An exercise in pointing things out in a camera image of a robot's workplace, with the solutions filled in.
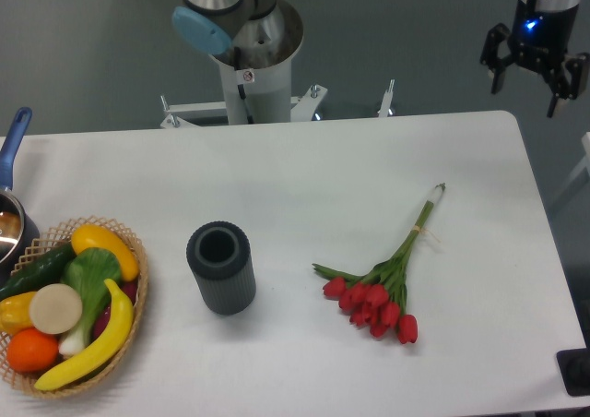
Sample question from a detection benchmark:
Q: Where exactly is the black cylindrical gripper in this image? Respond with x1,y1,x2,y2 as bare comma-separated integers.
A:
479,0,589,117

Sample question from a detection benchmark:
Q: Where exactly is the red tulip bouquet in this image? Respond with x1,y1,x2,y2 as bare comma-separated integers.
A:
313,183,446,344

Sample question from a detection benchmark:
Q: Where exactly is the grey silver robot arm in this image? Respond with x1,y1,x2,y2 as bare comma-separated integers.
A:
172,0,589,123

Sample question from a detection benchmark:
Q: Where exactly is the white furniture piece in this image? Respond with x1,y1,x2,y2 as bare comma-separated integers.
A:
547,132,589,217

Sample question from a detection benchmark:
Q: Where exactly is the black device at table edge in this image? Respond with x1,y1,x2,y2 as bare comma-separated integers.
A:
556,348,589,397

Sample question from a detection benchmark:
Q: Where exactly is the dark grey ribbed vase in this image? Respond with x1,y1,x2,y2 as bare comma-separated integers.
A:
185,220,256,316

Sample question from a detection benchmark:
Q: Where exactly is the dark red vegetable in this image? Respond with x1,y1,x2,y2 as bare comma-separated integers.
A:
91,280,138,341

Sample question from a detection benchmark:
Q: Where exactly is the yellow squash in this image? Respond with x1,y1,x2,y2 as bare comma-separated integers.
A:
71,224,139,282

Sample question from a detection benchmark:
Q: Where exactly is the yellow banana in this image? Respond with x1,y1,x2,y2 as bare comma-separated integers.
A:
34,279,134,391

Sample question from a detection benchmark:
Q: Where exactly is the green bok choy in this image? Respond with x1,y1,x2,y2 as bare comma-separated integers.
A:
59,247,122,358

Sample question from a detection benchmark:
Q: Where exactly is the woven wicker basket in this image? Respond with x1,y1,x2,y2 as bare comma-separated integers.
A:
1,216,148,399

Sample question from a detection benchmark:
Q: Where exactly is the dark green cucumber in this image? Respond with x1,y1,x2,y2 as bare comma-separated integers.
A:
1,242,76,301

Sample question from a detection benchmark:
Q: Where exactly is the beige round disc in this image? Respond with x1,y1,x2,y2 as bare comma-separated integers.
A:
29,283,83,335

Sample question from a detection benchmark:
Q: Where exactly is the yellow bell pepper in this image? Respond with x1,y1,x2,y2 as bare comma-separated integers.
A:
1,292,36,335

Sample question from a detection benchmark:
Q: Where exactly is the orange fruit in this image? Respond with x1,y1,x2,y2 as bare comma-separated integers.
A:
6,328,58,373

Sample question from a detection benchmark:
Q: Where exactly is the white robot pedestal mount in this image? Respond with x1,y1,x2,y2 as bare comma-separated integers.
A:
159,52,396,130

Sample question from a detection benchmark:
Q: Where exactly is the blue handled saucepan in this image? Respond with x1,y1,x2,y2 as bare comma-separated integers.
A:
1,107,40,286

